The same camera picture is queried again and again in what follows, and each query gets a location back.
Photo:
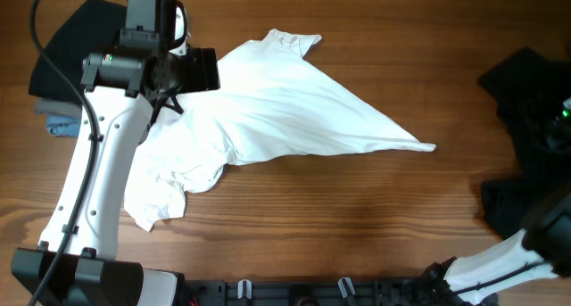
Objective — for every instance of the black garment on right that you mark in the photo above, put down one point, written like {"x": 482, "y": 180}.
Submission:
{"x": 529, "y": 90}

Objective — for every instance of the folded grey garment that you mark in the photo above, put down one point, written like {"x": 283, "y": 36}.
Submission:
{"x": 50, "y": 107}

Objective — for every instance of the folded light blue garment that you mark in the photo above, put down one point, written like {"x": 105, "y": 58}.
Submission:
{"x": 57, "y": 125}

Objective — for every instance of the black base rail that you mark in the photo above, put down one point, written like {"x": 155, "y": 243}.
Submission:
{"x": 388, "y": 291}

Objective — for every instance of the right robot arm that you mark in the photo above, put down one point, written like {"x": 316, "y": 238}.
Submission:
{"x": 531, "y": 213}

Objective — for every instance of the folded black garment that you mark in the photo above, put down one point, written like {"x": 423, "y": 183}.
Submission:
{"x": 93, "y": 26}

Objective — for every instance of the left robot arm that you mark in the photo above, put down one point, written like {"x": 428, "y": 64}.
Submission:
{"x": 122, "y": 90}

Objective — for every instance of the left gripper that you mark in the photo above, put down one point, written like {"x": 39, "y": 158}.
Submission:
{"x": 203, "y": 66}

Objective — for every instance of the white t-shirt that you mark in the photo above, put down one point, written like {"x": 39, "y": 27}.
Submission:
{"x": 271, "y": 103}

